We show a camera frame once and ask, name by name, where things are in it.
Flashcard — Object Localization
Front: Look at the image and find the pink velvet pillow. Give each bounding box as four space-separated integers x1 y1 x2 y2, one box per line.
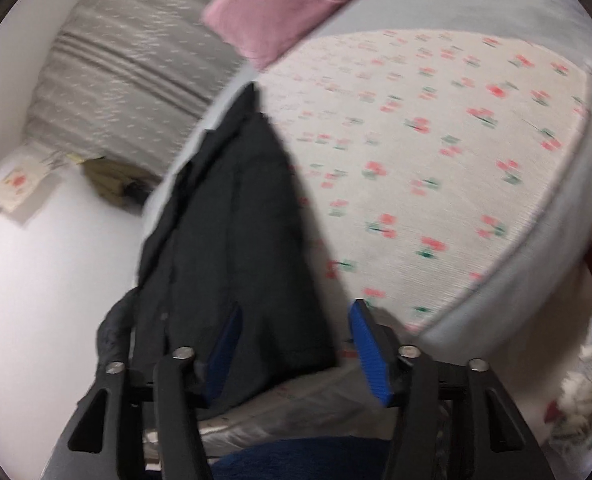
202 0 422 72

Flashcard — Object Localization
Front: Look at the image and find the grey dotted curtain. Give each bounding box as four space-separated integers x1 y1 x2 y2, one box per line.
23 0 242 176

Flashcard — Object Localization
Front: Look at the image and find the olive green hanging jacket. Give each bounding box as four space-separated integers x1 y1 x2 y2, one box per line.
81 157 162 210

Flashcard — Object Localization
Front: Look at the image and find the black coat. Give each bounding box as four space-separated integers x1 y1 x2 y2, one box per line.
96 84 338 419

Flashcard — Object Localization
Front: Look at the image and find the cherry print bed mat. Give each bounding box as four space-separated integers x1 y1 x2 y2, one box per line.
257 29 592 334

